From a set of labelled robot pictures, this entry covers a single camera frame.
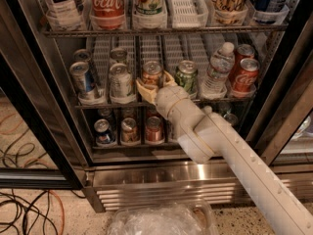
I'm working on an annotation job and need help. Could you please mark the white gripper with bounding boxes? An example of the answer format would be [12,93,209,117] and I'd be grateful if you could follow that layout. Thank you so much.
[136,70,190,119]

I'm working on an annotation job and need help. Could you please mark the orange soda can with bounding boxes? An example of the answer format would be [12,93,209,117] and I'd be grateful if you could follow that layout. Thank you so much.
[142,61,163,87]

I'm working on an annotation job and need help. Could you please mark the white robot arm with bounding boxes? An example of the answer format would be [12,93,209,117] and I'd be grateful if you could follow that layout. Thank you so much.
[136,75,313,235]

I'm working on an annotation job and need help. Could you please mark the green soda can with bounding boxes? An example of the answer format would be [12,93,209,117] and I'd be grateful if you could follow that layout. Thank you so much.
[174,60,198,98]

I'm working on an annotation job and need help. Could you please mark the front white soda can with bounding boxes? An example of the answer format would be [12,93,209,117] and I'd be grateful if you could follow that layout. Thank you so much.
[110,64,133,98]

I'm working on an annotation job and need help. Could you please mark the white soda can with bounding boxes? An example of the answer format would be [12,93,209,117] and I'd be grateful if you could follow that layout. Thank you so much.
[110,64,133,98]
[110,47,127,66]

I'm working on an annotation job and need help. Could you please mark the red copper can bottom shelf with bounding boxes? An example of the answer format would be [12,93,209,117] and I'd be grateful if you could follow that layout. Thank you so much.
[145,117,162,142]

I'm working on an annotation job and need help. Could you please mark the white tray under orange can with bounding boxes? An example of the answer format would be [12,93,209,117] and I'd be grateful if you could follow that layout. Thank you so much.
[139,36,164,79]

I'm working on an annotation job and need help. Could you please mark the rear white soda can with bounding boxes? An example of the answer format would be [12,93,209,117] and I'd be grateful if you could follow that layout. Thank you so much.
[110,47,127,66]

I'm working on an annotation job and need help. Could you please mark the brown can bottom shelf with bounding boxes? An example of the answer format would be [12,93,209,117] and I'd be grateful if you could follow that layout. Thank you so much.
[121,117,139,143]

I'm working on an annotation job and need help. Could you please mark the clear water bottle middle shelf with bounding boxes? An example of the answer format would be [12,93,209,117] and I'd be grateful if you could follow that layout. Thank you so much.
[202,42,235,98]

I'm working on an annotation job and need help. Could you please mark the blue Pepsi can bottom shelf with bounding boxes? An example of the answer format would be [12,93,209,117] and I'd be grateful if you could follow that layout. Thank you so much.
[94,118,115,145]

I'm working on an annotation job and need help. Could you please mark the front blue silver can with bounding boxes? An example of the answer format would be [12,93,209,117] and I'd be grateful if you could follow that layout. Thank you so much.
[69,62,99,100]

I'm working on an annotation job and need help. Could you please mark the blue silver can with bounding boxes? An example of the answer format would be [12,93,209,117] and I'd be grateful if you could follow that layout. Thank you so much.
[73,49,99,81]
[69,62,99,100]

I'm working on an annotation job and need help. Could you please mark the green can bottom shelf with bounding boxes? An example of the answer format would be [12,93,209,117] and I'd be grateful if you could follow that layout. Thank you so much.
[224,113,239,126]

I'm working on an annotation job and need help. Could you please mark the rear blue silver can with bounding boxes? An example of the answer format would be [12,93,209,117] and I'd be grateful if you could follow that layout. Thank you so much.
[73,49,99,81]

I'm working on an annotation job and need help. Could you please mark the front red Coca-Cola can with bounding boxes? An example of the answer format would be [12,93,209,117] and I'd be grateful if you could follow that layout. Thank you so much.
[232,58,259,92]

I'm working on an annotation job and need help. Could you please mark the red coca-cola can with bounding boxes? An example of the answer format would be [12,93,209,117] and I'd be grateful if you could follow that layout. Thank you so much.
[232,58,259,92]
[228,44,255,78]

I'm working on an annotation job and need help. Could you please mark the empty white tray top shelf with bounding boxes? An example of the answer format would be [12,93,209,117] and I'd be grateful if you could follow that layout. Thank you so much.
[167,0,208,28]

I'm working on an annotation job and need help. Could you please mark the white green can top shelf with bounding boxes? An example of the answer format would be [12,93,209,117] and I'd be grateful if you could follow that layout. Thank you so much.
[132,0,166,18]

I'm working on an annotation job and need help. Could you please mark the large Coca-Cola can top shelf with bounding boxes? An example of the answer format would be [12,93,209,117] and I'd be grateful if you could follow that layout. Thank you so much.
[91,0,124,29]

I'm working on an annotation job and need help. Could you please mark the stainless steel fridge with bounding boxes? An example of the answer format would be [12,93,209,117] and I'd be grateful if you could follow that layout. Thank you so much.
[0,0,312,212]

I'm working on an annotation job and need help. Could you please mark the rear red Coca-Cola can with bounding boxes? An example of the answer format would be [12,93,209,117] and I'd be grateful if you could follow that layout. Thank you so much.
[228,44,255,78]

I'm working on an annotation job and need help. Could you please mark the gold black can top shelf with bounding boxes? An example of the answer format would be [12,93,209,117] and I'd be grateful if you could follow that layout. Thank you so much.
[210,0,246,24]

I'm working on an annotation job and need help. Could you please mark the white tea bottle top shelf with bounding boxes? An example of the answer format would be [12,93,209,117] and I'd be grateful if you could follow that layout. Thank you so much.
[45,0,86,31]

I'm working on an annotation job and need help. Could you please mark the dark juice bottle white cap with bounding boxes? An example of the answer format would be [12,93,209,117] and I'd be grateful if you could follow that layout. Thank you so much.
[168,122,177,143]

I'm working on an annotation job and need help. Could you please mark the clear plastic bin with bags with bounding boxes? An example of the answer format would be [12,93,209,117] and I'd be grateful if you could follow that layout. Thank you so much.
[106,200,219,235]

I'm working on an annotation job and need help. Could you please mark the orange floor cable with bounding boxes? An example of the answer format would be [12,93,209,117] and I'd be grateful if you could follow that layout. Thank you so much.
[0,113,66,235]

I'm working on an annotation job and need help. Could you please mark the black floor cables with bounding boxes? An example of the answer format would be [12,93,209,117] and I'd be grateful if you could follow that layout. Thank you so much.
[0,127,86,235]

